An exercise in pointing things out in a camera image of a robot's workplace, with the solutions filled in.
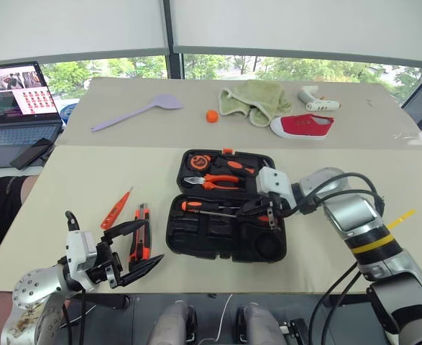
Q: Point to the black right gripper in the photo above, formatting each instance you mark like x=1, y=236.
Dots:
x=277, y=210

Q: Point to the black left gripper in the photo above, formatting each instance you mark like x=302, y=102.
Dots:
x=104, y=267

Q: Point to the orange black utility knife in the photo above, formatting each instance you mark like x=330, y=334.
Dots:
x=142, y=244

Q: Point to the orange voltage tester pen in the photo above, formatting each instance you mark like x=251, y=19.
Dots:
x=115, y=210

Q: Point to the black plastic tool case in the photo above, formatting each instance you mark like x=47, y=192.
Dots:
x=225, y=240

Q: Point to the orange black screwdriver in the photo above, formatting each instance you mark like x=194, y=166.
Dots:
x=192, y=206

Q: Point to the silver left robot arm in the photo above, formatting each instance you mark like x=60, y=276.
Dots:
x=31, y=287

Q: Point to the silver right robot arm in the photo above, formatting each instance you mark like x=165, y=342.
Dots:
x=358, y=215

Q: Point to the orange black tape measure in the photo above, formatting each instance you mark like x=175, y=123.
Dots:
x=198, y=161

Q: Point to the grey rounded shape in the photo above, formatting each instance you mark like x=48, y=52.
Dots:
x=171, y=323
x=261, y=323

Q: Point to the red white canvas shoe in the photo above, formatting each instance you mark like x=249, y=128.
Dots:
x=304, y=125

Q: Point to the small orange ball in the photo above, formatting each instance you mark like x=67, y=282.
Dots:
x=212, y=116

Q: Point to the green towel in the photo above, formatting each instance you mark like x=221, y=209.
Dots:
x=257, y=98

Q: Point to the white glue gun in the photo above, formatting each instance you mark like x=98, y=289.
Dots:
x=316, y=105

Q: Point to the small black box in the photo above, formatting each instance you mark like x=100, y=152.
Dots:
x=297, y=328

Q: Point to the black smartphone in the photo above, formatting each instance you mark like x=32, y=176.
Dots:
x=31, y=152

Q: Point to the purple silicone spatula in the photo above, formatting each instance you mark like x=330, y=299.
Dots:
x=165, y=101

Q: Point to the yellow zip tie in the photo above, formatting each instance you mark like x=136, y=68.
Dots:
x=401, y=217

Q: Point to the blue round object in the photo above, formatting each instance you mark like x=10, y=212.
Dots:
x=68, y=113

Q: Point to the dark window mullion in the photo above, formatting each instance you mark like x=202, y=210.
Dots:
x=174, y=66

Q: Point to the open grey laptop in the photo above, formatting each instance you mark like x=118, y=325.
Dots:
x=16, y=108

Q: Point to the white roller blind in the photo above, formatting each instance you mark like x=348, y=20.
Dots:
x=304, y=25
x=70, y=25

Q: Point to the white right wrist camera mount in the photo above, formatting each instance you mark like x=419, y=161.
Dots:
x=271, y=181

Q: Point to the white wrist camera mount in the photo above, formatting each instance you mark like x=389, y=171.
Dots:
x=77, y=248
x=271, y=181

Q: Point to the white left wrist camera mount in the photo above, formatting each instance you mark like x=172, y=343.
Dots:
x=77, y=248

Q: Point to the dark slanted window frame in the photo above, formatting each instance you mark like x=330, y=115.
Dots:
x=421, y=97

